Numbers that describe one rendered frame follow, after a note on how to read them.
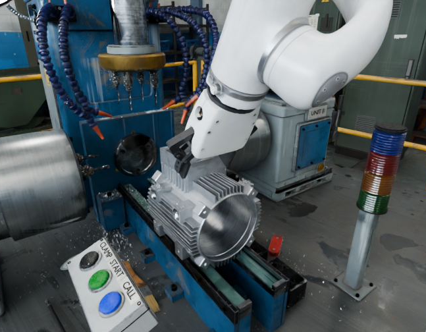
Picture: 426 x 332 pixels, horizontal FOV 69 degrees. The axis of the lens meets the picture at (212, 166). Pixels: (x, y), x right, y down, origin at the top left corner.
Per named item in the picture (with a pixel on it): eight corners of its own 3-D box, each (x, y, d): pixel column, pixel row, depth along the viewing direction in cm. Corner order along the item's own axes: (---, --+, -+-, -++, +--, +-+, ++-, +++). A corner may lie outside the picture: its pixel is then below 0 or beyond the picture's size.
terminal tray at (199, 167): (160, 176, 74) (158, 147, 71) (197, 165, 80) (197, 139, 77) (186, 195, 65) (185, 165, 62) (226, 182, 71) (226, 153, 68)
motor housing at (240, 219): (149, 235, 78) (142, 166, 70) (211, 211, 88) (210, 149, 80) (192, 283, 63) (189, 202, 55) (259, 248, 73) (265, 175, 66)
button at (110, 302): (101, 308, 42) (95, 301, 41) (121, 293, 43) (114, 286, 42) (108, 324, 39) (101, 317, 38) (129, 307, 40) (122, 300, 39)
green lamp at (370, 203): (351, 205, 70) (355, 187, 68) (366, 197, 73) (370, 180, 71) (377, 217, 65) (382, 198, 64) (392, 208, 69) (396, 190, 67)
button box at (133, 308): (81, 280, 52) (63, 261, 49) (118, 253, 55) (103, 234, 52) (114, 362, 39) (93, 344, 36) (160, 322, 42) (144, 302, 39)
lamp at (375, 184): (355, 187, 68) (359, 168, 66) (370, 180, 71) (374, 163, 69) (382, 198, 64) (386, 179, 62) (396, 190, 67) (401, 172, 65)
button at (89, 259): (82, 265, 49) (76, 259, 48) (99, 253, 50) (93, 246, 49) (87, 276, 47) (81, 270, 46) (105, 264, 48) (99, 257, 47)
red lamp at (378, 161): (359, 168, 66) (363, 149, 65) (374, 163, 69) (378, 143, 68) (386, 179, 62) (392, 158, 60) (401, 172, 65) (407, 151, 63)
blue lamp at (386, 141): (363, 149, 65) (367, 128, 63) (378, 143, 68) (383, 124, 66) (392, 158, 60) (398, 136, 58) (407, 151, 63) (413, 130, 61)
